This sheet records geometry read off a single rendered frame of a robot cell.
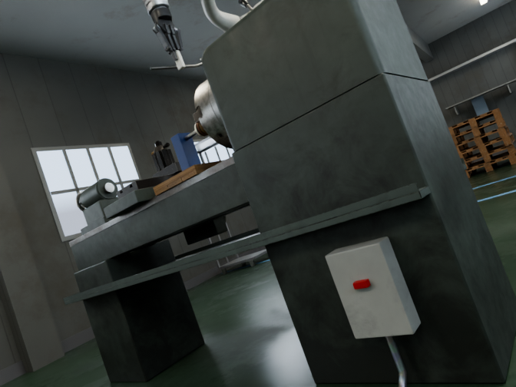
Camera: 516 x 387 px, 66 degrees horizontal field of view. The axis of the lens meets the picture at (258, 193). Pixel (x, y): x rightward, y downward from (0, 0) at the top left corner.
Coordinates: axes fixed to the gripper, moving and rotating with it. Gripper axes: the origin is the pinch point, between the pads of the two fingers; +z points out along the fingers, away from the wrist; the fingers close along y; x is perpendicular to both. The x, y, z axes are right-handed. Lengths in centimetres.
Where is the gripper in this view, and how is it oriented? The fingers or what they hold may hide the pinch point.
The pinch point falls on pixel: (178, 60)
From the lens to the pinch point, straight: 163.4
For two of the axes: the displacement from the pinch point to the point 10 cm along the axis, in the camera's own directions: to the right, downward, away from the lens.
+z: 3.7, 9.3, -0.2
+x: 7.2, -3.0, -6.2
